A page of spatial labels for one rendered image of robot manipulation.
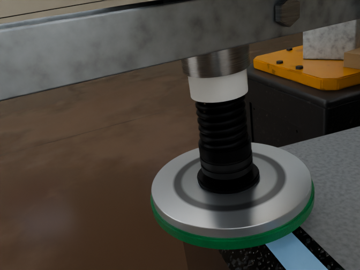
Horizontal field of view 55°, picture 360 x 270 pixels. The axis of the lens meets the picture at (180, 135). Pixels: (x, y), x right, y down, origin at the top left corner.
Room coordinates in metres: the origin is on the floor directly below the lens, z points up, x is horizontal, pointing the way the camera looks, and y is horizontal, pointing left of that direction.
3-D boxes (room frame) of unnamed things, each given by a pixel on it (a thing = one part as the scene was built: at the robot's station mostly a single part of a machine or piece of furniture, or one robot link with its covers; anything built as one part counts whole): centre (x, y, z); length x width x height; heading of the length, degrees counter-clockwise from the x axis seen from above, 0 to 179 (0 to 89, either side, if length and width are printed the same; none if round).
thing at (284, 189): (0.40, -0.06, 0.87); 0.21 x 0.21 x 0.01
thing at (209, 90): (0.40, -0.06, 1.02); 0.07 x 0.07 x 0.04
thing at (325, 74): (1.32, -0.65, 0.76); 0.49 x 0.49 x 0.05; 16
